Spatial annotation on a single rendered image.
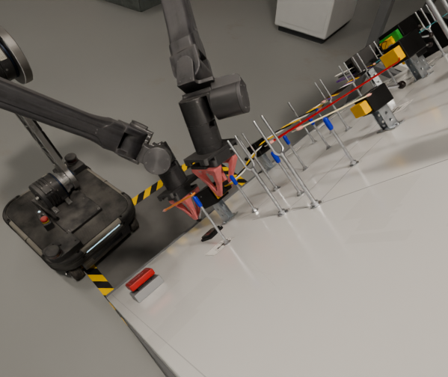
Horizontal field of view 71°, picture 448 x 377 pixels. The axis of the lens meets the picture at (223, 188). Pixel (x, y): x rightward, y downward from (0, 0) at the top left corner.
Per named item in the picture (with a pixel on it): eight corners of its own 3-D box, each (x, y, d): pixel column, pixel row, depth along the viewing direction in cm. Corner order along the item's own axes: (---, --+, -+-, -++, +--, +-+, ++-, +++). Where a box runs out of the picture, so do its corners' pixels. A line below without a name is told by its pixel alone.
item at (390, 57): (406, 56, 73) (399, 44, 72) (400, 60, 72) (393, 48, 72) (392, 64, 77) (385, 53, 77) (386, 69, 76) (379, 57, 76)
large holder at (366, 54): (422, 63, 98) (399, 23, 97) (373, 96, 100) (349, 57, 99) (411, 67, 105) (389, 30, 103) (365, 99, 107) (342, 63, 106)
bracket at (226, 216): (232, 215, 73) (220, 197, 73) (238, 212, 71) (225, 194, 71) (220, 226, 70) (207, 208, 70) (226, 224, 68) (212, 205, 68)
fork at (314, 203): (316, 208, 41) (255, 118, 40) (307, 210, 43) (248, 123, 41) (324, 200, 42) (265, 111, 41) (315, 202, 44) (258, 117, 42)
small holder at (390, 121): (429, 102, 53) (407, 66, 52) (390, 132, 51) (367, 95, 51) (408, 109, 57) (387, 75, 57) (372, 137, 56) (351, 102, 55)
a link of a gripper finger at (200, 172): (245, 185, 66) (232, 144, 63) (225, 203, 62) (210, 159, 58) (221, 184, 71) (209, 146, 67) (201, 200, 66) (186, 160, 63)
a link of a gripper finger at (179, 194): (213, 210, 78) (194, 178, 75) (194, 227, 73) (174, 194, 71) (197, 212, 83) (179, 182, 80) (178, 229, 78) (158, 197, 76)
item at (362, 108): (372, 110, 52) (366, 99, 52) (366, 114, 52) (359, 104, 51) (361, 114, 55) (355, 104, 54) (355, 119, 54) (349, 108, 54)
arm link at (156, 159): (132, 119, 73) (117, 152, 74) (123, 120, 62) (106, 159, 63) (179, 142, 76) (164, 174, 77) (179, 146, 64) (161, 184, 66)
